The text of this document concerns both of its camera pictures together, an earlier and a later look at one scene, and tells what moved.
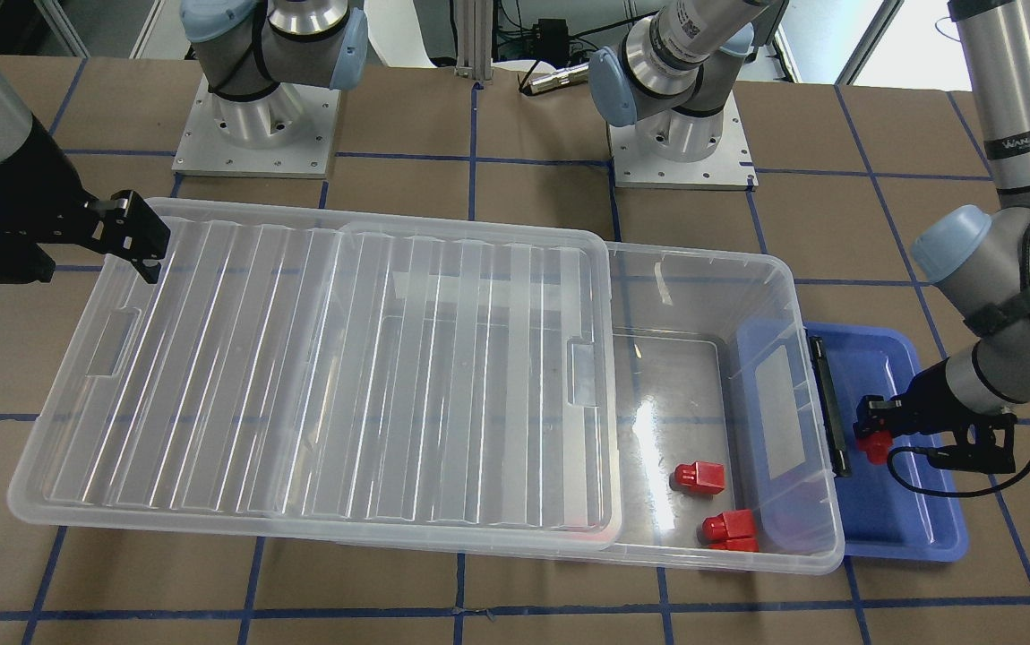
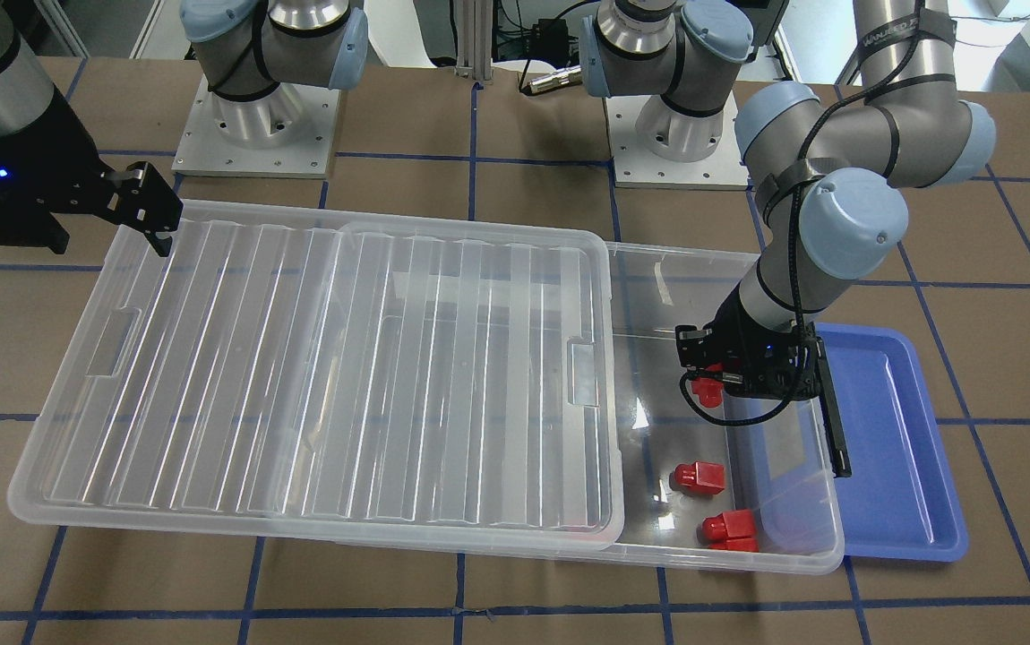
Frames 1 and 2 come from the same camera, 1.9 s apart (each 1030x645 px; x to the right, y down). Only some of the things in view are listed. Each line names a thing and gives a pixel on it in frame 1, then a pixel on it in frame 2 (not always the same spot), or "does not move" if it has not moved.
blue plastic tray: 880,520 does not move
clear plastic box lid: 302,377 does not move
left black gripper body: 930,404 to 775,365
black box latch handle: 837,449 does not move
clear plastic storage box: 724,458 does not move
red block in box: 701,477 does not move
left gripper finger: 874,413 to 692,340
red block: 876,445 to 709,391
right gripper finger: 128,228 to 137,197
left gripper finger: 895,425 to 695,365
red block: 731,531 does not move
